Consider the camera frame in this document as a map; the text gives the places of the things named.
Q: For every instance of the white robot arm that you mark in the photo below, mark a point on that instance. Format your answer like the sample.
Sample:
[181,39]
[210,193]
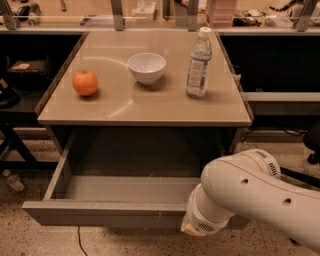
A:
[249,184]

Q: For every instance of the foam gripper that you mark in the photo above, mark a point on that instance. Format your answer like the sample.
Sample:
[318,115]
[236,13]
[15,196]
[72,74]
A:
[202,222]

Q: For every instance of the black office chair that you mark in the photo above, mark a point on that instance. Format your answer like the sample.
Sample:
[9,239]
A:
[311,140]

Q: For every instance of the white bowl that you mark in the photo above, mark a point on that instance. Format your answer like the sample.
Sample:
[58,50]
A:
[146,68]

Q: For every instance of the black side table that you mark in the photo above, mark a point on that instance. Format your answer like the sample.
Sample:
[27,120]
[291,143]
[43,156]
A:
[24,82]

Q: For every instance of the pink stacked trays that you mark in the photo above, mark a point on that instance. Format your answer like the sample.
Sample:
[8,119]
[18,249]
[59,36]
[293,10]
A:
[220,13]

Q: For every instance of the white box on bench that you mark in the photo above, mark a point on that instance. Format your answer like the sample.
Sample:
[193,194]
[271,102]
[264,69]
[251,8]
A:
[146,10]

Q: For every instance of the grey top drawer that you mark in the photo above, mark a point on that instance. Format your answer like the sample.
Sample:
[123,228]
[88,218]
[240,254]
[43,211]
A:
[126,177]

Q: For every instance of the grey drawer cabinet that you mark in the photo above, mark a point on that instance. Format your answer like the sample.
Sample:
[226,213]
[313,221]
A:
[121,101]

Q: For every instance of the clear plastic water bottle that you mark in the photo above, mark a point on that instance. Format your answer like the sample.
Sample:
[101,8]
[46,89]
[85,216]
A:
[200,58]

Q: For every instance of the orange fruit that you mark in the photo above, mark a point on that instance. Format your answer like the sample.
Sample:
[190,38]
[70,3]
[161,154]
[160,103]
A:
[85,82]

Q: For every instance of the small bottle on floor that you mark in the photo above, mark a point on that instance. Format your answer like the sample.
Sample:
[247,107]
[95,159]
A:
[13,181]

